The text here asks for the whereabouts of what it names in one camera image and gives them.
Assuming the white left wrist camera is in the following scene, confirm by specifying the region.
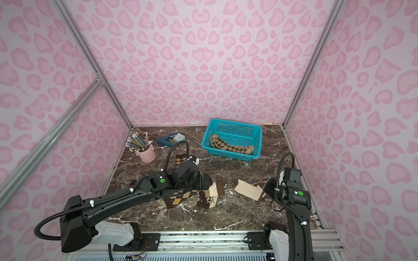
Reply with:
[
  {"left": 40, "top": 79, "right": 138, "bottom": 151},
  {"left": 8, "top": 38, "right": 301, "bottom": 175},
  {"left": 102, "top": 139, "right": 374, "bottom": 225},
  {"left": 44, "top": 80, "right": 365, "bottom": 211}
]
[{"left": 188, "top": 156, "right": 200, "bottom": 165}]

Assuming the beige green argyle sock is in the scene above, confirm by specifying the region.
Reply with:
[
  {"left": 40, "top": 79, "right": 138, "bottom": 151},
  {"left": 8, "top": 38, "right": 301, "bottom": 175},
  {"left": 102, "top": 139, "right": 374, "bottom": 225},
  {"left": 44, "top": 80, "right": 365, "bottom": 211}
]
[{"left": 210, "top": 134, "right": 254, "bottom": 155}]

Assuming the bundle of coloured pencils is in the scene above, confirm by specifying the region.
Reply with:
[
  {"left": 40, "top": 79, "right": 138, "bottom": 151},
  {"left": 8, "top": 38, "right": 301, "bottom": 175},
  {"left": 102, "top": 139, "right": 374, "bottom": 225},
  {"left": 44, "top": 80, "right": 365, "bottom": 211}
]
[{"left": 125, "top": 132, "right": 153, "bottom": 152}]

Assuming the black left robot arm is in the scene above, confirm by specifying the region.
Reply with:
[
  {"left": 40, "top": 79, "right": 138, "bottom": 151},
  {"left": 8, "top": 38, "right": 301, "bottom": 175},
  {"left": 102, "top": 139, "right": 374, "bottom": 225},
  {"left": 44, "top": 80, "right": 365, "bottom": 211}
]
[{"left": 60, "top": 161, "right": 212, "bottom": 253}]

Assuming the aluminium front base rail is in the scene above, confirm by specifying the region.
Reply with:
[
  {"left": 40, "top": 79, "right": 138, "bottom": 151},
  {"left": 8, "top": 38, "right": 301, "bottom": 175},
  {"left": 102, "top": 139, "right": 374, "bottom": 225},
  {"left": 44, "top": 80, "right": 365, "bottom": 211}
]
[{"left": 61, "top": 229, "right": 344, "bottom": 261}]

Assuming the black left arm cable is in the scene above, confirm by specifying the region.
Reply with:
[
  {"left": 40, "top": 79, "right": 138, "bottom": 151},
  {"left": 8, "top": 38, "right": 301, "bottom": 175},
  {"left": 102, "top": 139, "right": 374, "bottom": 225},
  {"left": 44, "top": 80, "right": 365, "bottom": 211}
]
[{"left": 163, "top": 140, "right": 190, "bottom": 172}]

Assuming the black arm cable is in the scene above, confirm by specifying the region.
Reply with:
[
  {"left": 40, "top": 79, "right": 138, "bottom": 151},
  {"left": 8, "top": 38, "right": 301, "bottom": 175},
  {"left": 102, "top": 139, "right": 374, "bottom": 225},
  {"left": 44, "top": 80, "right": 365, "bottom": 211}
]
[
  {"left": 276, "top": 152, "right": 296, "bottom": 183},
  {"left": 163, "top": 140, "right": 190, "bottom": 172}
]

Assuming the dark teal stapler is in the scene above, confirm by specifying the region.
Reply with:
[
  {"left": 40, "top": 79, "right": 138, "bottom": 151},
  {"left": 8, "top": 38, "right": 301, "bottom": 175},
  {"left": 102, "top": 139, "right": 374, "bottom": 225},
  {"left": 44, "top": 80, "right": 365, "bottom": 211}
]
[{"left": 157, "top": 133, "right": 176, "bottom": 147}]

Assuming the small mint alarm clock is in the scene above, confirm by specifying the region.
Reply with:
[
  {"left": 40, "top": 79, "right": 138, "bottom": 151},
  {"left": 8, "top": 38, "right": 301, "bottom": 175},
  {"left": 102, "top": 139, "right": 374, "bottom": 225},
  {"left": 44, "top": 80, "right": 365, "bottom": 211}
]
[{"left": 173, "top": 133, "right": 186, "bottom": 144}]

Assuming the pink metal pencil cup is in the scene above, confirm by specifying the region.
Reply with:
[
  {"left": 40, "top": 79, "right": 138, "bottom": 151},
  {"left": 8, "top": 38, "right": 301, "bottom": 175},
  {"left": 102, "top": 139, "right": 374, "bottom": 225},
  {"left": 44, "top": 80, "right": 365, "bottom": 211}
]
[{"left": 135, "top": 145, "right": 156, "bottom": 163}]

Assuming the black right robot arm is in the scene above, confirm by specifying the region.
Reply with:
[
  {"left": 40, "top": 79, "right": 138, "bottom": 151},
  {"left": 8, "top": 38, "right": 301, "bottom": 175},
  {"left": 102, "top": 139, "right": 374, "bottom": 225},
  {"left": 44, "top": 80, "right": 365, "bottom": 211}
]
[{"left": 263, "top": 167, "right": 314, "bottom": 261}]

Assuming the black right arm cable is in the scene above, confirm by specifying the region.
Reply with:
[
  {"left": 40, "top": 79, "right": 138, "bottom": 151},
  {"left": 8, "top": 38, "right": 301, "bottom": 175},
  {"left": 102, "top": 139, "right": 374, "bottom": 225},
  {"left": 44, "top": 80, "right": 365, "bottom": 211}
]
[{"left": 276, "top": 152, "right": 296, "bottom": 183}]

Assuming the brown daisy pattern sock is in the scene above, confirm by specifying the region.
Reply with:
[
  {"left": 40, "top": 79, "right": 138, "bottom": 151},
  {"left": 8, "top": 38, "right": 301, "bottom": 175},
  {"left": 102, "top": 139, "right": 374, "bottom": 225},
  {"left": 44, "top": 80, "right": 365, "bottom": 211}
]
[{"left": 129, "top": 180, "right": 137, "bottom": 188}]

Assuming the teal plastic mesh basket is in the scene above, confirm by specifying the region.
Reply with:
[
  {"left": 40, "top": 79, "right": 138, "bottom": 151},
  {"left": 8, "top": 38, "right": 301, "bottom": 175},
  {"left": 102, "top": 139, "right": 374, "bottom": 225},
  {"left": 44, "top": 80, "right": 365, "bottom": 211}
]
[{"left": 201, "top": 119, "right": 262, "bottom": 162}]

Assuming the brown yellow argyle sock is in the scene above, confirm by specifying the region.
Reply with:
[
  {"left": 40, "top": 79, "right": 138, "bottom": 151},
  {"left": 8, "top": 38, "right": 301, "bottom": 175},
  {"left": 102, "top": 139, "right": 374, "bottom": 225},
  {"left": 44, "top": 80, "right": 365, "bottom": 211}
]
[
  {"left": 163, "top": 190, "right": 199, "bottom": 209},
  {"left": 175, "top": 153, "right": 188, "bottom": 167}
]

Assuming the brown cream striped sock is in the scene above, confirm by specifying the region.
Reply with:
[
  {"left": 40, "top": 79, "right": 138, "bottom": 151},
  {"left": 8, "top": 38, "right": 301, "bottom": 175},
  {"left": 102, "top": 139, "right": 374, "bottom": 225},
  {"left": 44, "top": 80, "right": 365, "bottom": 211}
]
[
  {"left": 233, "top": 179, "right": 266, "bottom": 201},
  {"left": 197, "top": 181, "right": 225, "bottom": 209}
]

